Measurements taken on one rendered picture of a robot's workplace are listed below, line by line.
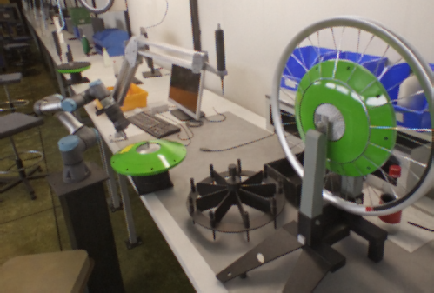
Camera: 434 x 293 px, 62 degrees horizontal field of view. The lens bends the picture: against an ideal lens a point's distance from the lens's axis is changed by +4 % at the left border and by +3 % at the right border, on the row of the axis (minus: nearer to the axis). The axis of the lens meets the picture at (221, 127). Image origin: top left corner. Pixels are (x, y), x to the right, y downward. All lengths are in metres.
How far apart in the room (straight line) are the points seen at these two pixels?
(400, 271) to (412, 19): 0.85
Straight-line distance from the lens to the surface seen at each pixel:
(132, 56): 1.80
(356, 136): 0.92
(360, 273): 1.17
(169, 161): 1.42
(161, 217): 1.38
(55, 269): 1.79
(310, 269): 1.04
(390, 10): 1.56
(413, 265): 1.25
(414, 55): 0.84
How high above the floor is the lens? 1.71
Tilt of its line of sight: 22 degrees down
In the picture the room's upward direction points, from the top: 4 degrees counter-clockwise
